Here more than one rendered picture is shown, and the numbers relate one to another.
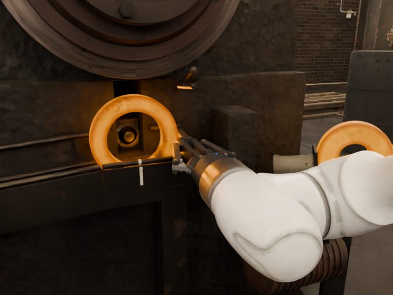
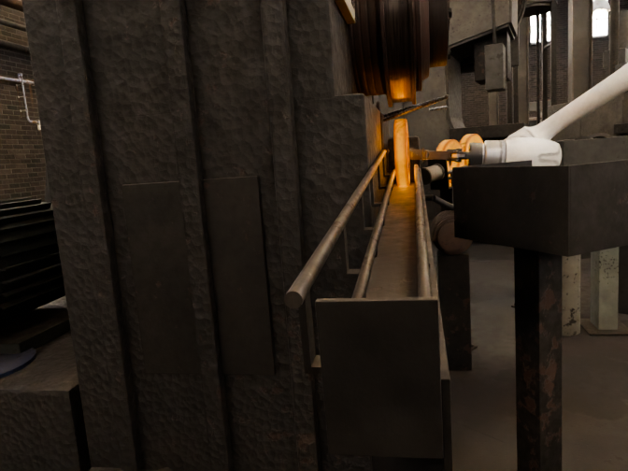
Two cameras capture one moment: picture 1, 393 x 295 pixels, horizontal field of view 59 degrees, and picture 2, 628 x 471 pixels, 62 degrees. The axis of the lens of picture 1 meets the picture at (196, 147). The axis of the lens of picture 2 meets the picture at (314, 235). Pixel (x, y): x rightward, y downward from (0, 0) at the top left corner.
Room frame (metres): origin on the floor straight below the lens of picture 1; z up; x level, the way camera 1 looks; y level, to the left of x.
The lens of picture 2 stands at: (0.15, 1.51, 0.76)
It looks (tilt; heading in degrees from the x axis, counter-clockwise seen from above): 9 degrees down; 303
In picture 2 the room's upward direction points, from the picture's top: 4 degrees counter-clockwise
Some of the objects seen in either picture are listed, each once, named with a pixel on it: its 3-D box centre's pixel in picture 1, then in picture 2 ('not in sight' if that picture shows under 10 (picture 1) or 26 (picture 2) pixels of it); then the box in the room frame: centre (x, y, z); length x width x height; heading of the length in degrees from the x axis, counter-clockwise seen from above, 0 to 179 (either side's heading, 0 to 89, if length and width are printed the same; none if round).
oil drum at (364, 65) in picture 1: (380, 101); not in sight; (3.07, -1.64, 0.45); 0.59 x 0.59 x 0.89
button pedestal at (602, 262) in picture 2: not in sight; (604, 251); (0.26, -0.77, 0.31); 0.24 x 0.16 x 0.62; 111
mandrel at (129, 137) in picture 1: (123, 129); not in sight; (0.86, 0.19, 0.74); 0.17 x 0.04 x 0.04; 21
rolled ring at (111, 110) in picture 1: (134, 138); (402, 152); (0.71, 0.13, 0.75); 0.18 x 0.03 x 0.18; 110
